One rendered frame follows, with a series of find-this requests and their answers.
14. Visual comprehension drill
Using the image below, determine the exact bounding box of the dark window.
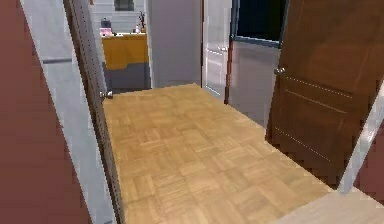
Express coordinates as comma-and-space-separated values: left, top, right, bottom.
230, 0, 290, 49

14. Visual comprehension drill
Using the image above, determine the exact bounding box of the white panelled room door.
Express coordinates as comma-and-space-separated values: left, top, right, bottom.
201, 0, 233, 101

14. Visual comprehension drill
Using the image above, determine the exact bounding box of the brown door seen edge-on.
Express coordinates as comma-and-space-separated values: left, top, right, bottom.
63, 0, 127, 224

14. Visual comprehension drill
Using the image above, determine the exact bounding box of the brown wooden room door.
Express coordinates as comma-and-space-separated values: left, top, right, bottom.
265, 0, 384, 188

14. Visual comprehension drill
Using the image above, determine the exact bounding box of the dark house plant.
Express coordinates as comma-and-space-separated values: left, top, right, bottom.
138, 10, 147, 33

